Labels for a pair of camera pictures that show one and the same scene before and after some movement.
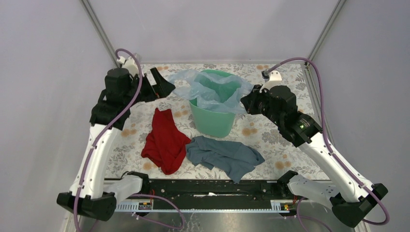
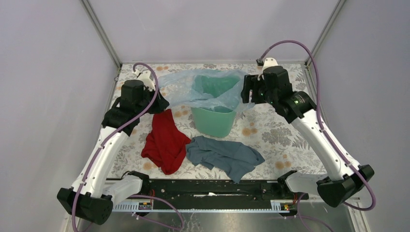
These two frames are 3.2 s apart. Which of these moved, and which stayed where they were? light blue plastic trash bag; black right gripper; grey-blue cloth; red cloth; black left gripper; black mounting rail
Moved: black left gripper; black right gripper; light blue plastic trash bag
Stayed: grey-blue cloth; red cloth; black mounting rail
